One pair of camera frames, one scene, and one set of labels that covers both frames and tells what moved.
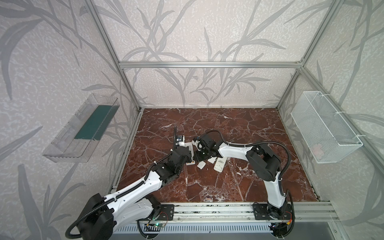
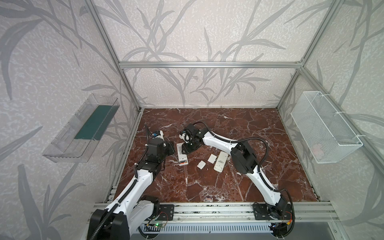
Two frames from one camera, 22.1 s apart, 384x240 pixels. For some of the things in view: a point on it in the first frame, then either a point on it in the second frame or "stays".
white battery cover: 201,165 stays
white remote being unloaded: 220,164 stays
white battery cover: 212,160 stays
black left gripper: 176,145 to 167,149
